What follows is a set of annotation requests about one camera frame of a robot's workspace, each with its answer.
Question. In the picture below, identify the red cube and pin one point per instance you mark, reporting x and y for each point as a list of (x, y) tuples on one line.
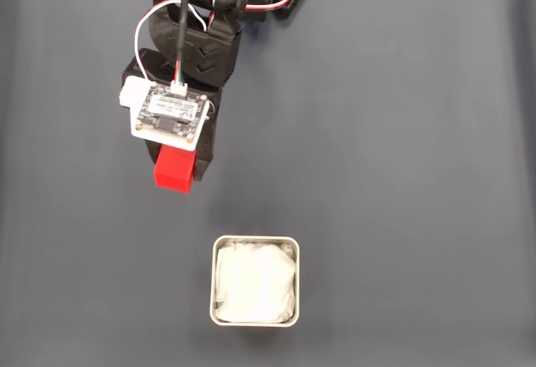
[(173, 172)]

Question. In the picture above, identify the beige square box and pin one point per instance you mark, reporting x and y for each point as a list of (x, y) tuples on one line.
[(213, 283)]

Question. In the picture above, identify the white crumpled cloth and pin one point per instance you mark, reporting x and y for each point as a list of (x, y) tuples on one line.
[(255, 283)]

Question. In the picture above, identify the dark grey table mat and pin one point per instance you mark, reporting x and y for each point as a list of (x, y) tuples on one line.
[(398, 153)]

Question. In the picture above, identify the camera circuit board white mount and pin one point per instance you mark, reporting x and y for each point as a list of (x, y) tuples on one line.
[(167, 117)]

